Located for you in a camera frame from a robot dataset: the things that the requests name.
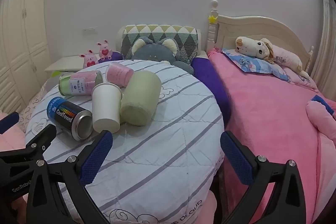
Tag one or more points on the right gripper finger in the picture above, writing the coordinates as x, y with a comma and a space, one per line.
8, 122
38, 145

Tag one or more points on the blue black CoolTowel can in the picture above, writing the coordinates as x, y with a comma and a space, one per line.
76, 120

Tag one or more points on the white bedside table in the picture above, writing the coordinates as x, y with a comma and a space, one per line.
67, 64

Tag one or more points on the pink plush toy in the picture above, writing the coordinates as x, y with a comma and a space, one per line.
322, 116

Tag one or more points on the pink bunny toy left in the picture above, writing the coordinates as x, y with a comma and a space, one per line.
90, 59

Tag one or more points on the pink fleece blanket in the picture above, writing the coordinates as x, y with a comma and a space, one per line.
268, 115

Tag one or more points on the purple blanket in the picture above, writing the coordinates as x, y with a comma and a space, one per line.
210, 82

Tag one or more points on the pink bunny toy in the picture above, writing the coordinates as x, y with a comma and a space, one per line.
90, 59
105, 51

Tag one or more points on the pink fuzzy cup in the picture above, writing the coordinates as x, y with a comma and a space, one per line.
118, 74

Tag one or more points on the white striped quilt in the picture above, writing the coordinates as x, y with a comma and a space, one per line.
162, 172

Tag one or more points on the green fuzzy cup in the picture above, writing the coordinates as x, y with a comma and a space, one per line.
140, 98

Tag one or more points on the triangle patterned pillow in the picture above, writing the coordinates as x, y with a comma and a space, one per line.
188, 38

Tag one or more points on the pink green labelled can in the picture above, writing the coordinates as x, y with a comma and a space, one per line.
79, 83

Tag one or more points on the cream wardrobe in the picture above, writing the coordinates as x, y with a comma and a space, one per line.
24, 52

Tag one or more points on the cream wooden headboard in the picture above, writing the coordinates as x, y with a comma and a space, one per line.
223, 33

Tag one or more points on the grey bear plush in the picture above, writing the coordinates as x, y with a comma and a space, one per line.
165, 51

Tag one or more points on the yellow star ornament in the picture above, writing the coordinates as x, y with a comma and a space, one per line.
212, 19

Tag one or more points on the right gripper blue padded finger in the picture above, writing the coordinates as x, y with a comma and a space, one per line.
269, 177
45, 201

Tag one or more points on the cream dog plush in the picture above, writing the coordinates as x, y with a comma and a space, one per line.
263, 49

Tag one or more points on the blue cartoon pillow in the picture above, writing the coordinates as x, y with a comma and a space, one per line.
254, 65

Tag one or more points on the white wall socket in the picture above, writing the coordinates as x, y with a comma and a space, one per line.
90, 30

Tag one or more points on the pink bunny toy right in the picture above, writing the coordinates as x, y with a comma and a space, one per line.
105, 51

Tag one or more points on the white paper cup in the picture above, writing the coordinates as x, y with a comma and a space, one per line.
106, 103

